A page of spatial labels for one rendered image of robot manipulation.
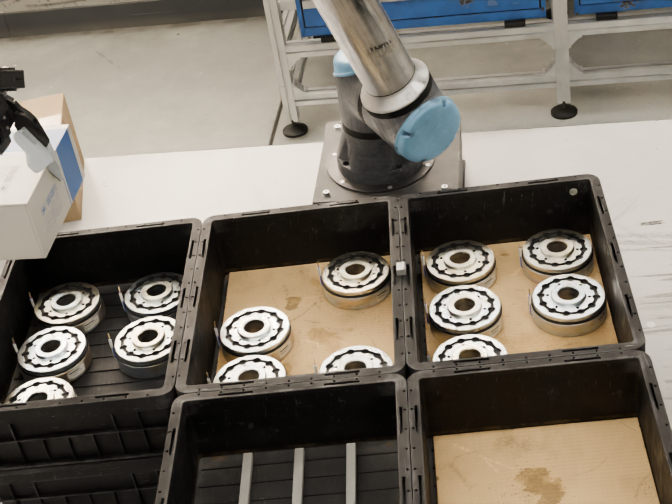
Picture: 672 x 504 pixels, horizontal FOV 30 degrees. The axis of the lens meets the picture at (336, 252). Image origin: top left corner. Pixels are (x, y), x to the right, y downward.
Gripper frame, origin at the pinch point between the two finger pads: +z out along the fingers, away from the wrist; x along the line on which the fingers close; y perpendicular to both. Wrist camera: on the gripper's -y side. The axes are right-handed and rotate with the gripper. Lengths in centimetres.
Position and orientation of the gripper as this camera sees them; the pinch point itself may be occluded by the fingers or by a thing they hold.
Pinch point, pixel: (13, 180)
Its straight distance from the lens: 180.0
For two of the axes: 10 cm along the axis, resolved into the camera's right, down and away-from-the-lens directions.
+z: 1.4, 7.9, 5.9
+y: -1.0, 6.1, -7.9
